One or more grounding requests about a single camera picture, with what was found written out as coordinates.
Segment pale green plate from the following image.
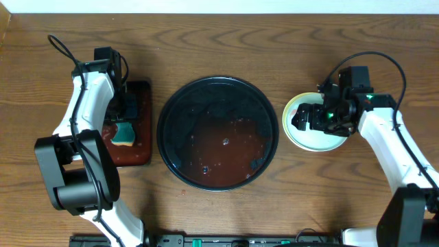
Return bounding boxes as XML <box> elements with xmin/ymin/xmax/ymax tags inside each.
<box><xmin>283</xmin><ymin>93</ymin><xmax>348</xmax><ymax>152</ymax></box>

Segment green scrubbing sponge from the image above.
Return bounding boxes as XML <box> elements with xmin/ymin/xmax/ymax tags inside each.
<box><xmin>110</xmin><ymin>122</ymin><xmax>136</xmax><ymax>147</ymax></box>

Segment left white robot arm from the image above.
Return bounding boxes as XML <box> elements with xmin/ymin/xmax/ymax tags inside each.
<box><xmin>34</xmin><ymin>59</ymin><xmax>145</xmax><ymax>246</ymax></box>

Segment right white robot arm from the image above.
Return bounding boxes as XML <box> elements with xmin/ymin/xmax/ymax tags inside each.
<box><xmin>282</xmin><ymin>86</ymin><xmax>438</xmax><ymax>246</ymax></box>

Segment black rectangular tray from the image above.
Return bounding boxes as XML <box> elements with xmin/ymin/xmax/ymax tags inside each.
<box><xmin>102</xmin><ymin>81</ymin><xmax>152</xmax><ymax>167</ymax></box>

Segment round black tray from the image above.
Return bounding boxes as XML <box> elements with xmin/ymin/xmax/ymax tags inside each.
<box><xmin>157</xmin><ymin>76</ymin><xmax>279</xmax><ymax>191</ymax></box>

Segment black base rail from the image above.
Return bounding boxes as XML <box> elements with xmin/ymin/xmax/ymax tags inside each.
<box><xmin>68</xmin><ymin>228</ymin><xmax>347</xmax><ymax>247</ymax></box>

